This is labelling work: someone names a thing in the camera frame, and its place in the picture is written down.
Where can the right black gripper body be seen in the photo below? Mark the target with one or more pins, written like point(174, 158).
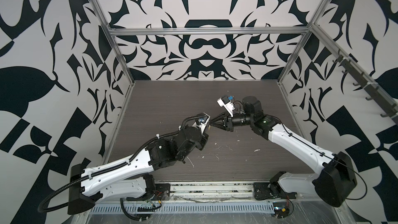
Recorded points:
point(230, 125)

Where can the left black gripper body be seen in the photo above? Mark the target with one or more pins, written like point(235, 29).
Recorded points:
point(200, 141)

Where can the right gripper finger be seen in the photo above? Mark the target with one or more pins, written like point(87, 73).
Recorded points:
point(217, 125)
point(219, 119)

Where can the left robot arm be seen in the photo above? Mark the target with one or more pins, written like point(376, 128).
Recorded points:
point(161, 153)

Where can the small electronics board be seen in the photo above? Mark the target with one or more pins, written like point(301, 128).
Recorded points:
point(282, 210)

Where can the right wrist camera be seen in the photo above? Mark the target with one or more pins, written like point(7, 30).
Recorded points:
point(226, 102)

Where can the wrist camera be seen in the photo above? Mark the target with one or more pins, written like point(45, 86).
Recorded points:
point(201, 122)
point(226, 102)

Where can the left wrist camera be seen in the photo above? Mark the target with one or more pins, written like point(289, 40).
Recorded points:
point(201, 122)

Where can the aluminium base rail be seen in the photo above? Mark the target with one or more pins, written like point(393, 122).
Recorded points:
point(195, 191)

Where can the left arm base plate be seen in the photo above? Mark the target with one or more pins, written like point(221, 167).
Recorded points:
point(161, 190)

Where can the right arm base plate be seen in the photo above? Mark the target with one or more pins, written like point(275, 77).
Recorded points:
point(264, 191)

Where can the white cable duct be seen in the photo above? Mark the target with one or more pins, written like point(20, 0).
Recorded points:
point(201, 208)

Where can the black wall hook rack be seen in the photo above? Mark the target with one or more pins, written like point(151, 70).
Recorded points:
point(364, 81)

